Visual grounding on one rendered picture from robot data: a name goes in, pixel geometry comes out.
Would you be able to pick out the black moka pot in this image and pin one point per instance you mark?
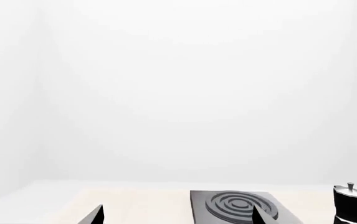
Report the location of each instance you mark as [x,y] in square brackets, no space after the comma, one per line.
[349,205]

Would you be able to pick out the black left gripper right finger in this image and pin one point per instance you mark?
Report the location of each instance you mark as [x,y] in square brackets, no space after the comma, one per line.
[260,217]

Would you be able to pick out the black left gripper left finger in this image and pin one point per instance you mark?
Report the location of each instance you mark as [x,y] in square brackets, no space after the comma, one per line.
[95,217]

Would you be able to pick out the grey electric stove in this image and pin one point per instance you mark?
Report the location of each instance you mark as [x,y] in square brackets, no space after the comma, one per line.
[228,205]

